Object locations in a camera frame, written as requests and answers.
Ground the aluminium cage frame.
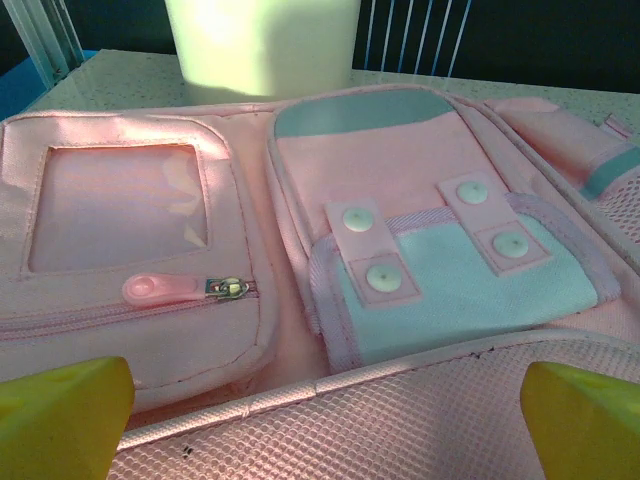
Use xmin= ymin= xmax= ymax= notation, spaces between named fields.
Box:
xmin=7 ymin=0 xmax=86 ymax=86

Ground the pink student backpack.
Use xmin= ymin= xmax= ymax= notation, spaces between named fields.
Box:
xmin=0 ymin=84 xmax=640 ymax=480

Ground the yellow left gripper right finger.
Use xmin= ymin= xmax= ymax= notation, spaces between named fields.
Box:
xmin=519 ymin=362 xmax=640 ymax=480

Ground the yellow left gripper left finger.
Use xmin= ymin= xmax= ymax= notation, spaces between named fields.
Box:
xmin=0 ymin=355 xmax=136 ymax=480

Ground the cream knife block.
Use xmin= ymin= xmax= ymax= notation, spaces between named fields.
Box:
xmin=164 ymin=0 xmax=362 ymax=99

